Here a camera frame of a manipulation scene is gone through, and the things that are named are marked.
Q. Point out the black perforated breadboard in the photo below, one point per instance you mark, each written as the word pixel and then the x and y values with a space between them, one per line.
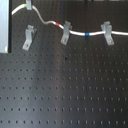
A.
pixel 83 84

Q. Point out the grey metal block left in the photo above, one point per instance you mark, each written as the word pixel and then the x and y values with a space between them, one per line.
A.
pixel 4 25

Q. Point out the grey cable clip middle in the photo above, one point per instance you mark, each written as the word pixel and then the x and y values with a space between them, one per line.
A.
pixel 65 36

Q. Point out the grey cable clip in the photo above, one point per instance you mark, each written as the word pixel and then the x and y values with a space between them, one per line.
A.
pixel 29 4
pixel 65 36
pixel 107 29
pixel 30 33

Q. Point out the grey cable clip right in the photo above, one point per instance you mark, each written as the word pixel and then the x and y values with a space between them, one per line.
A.
pixel 107 29

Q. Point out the grey cable clip top left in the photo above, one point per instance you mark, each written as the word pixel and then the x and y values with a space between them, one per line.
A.
pixel 29 4

